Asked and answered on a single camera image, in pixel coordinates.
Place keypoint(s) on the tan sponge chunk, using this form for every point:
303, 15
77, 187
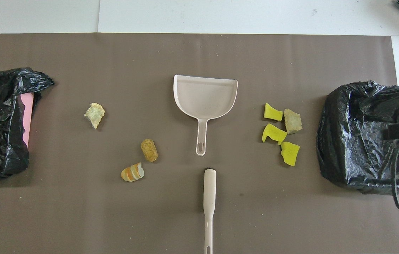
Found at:
292, 121

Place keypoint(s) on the brown paper table mat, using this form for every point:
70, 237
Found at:
199, 218

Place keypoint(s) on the beige brush with black bristles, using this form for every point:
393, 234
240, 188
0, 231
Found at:
209, 190

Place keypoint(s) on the pale pink plastic dustpan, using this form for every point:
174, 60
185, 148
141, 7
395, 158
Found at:
204, 97

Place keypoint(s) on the yellow sponge piece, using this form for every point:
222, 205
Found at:
273, 113
273, 134
290, 154

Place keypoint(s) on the black bag lined bin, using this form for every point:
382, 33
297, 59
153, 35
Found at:
355, 141

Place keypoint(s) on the brown oval bread roll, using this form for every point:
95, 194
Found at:
149, 150

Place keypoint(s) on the pale crusty bread chunk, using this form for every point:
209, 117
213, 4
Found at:
94, 115

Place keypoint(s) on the pink box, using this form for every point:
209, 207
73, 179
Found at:
27, 113

